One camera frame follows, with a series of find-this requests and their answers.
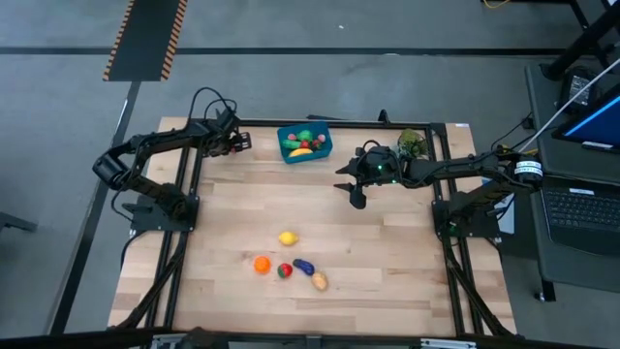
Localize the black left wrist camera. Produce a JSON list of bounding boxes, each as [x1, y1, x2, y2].
[[215, 109, 240, 132]]

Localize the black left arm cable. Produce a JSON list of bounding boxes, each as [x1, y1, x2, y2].
[[187, 86, 239, 125]]

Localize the green potted artificial plant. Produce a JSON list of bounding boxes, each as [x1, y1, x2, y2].
[[396, 127, 430, 160]]

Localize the dark metal stand foot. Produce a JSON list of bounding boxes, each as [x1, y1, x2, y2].
[[0, 210, 40, 235]]

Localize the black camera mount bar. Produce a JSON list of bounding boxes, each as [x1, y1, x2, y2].
[[0, 327, 620, 349]]

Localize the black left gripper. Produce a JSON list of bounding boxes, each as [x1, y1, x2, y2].
[[205, 123, 253, 157]]

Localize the black side desk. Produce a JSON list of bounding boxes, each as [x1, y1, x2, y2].
[[524, 62, 620, 302]]

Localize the teal plastic container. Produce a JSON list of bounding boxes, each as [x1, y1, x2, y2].
[[276, 121, 334, 165]]

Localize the white rod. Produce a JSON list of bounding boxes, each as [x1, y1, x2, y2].
[[505, 56, 620, 170]]

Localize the black power adapter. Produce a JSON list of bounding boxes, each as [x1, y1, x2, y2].
[[556, 66, 601, 115]]

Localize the purple toy eggplant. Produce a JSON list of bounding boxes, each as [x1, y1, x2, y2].
[[292, 258, 317, 277]]

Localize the black stand leg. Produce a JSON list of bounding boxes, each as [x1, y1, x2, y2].
[[540, 0, 620, 82]]

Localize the black yellow striped floor mat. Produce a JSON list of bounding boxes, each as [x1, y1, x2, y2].
[[102, 0, 190, 83]]

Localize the black power cable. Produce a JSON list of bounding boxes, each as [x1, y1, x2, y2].
[[478, 111, 535, 161]]

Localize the black metal table frame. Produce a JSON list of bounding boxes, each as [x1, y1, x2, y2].
[[108, 109, 517, 338]]

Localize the black laptop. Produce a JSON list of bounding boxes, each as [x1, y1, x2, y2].
[[544, 174, 620, 258]]

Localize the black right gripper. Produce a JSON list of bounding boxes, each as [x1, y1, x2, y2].
[[332, 146, 404, 211]]

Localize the yellow power plug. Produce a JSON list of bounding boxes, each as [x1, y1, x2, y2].
[[500, 143, 540, 159]]

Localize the monitor with blue screen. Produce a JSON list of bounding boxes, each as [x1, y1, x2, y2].
[[551, 91, 620, 155]]

